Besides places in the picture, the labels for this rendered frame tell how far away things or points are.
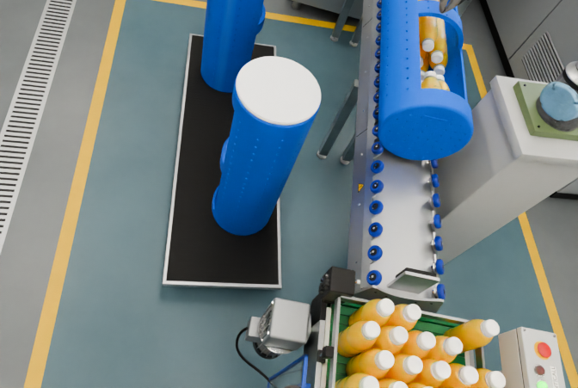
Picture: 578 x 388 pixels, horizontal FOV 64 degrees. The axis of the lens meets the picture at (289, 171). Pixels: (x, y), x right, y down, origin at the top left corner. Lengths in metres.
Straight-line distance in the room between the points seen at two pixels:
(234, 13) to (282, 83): 0.76
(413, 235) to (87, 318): 1.41
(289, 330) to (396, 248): 0.41
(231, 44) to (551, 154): 1.47
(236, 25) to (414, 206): 1.21
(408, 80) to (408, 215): 0.42
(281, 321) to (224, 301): 0.91
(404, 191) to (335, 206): 1.02
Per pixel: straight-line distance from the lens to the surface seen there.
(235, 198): 1.87
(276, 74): 1.53
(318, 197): 2.53
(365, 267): 1.40
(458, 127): 1.48
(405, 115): 1.42
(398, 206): 1.52
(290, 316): 1.35
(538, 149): 1.63
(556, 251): 3.15
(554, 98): 1.48
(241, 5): 2.18
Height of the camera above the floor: 2.14
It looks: 57 degrees down
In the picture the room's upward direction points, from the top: 24 degrees clockwise
